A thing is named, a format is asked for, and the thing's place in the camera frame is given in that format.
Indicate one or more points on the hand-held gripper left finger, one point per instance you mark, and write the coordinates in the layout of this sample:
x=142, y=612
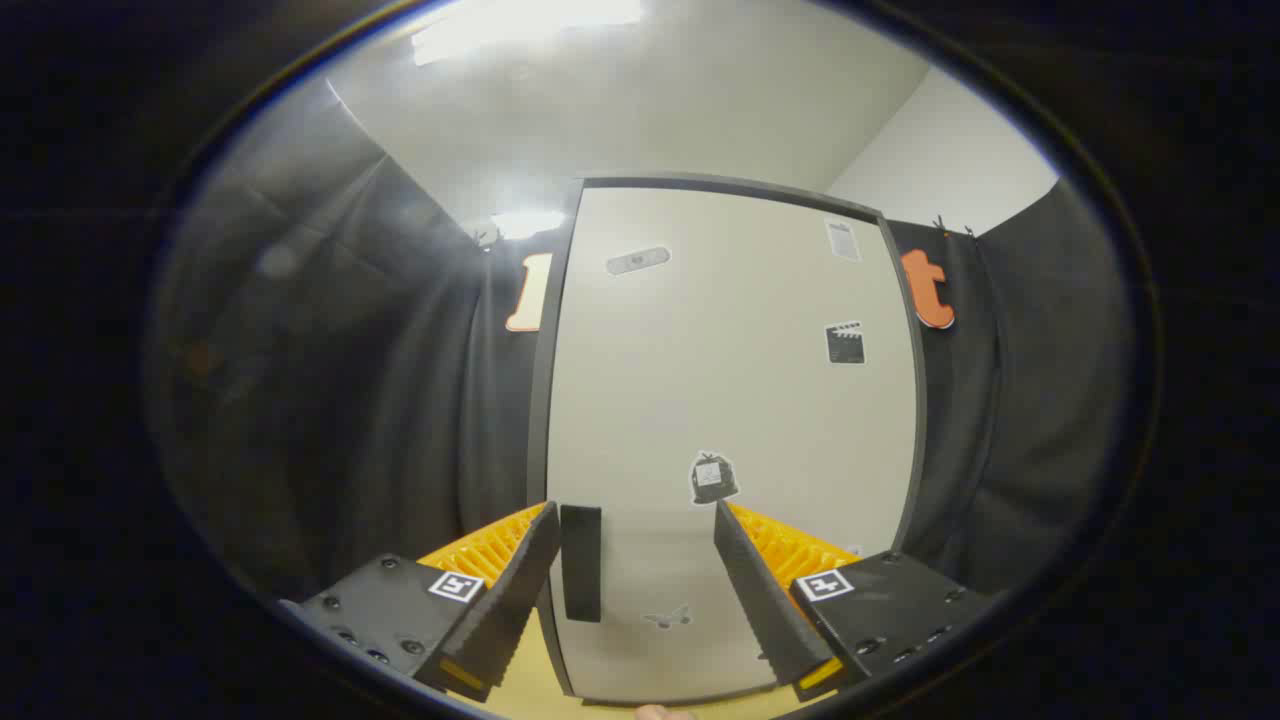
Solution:
x=520, y=590

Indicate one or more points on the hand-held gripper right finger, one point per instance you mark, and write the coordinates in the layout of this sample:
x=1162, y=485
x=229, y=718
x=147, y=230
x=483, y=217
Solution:
x=760, y=600

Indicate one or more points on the gray shoe cabinet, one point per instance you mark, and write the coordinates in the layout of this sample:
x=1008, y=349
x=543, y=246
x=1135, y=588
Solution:
x=537, y=400

